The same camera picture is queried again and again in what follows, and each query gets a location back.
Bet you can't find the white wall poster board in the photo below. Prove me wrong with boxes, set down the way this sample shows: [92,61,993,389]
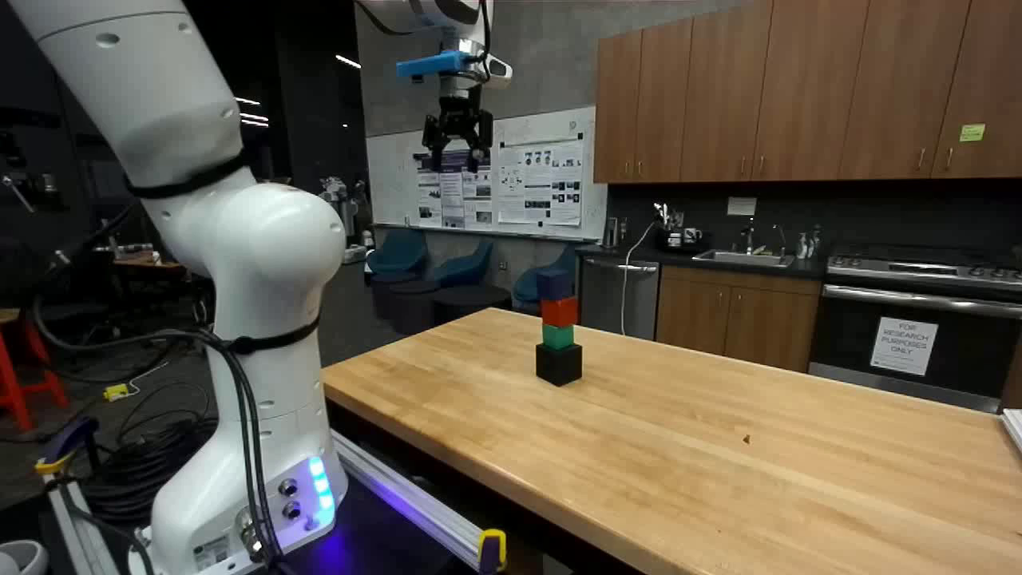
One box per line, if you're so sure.
[366,106,608,244]

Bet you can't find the stainless dishwasher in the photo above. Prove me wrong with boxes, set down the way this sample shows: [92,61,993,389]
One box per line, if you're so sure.
[582,256,661,339]

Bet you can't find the red stool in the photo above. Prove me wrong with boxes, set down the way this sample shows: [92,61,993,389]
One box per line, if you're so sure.
[0,307,69,431]

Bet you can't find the brown upper wooden cabinets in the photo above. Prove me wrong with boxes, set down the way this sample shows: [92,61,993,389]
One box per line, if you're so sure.
[597,0,1022,186]

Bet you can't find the green sticky note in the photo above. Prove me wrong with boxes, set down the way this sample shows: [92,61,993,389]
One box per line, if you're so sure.
[957,126,986,143]

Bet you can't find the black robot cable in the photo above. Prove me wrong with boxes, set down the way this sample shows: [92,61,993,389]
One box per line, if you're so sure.
[29,296,280,567]

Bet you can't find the stainless steel oven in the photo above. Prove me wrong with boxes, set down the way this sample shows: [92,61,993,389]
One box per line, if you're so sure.
[809,251,1022,412]

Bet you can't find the orange block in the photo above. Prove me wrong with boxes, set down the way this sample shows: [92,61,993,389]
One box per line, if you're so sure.
[539,296,579,326]

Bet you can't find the white paper sign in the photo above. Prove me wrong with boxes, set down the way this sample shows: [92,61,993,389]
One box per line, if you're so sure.
[869,316,939,376]

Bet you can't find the green block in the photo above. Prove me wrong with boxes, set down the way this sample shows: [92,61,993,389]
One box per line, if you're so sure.
[543,324,576,348]

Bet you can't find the black block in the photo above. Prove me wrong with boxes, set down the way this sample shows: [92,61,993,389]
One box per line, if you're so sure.
[538,344,582,386]

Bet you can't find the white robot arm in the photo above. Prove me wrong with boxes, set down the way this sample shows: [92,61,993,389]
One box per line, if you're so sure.
[8,0,347,575]

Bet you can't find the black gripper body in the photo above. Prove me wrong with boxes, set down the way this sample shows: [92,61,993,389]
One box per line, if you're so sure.
[427,90,489,143]

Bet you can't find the blue chair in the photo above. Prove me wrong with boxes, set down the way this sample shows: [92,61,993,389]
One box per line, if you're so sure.
[366,229,427,282]

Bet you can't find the aluminium rail with yellow clamp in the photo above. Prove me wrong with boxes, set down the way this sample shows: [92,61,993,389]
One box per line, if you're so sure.
[333,434,507,575]

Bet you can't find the purple block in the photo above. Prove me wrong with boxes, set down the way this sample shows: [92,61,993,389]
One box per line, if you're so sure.
[538,267,576,300]

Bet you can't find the brown lower wooden cabinet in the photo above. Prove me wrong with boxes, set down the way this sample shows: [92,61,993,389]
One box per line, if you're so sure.
[655,266,821,369]

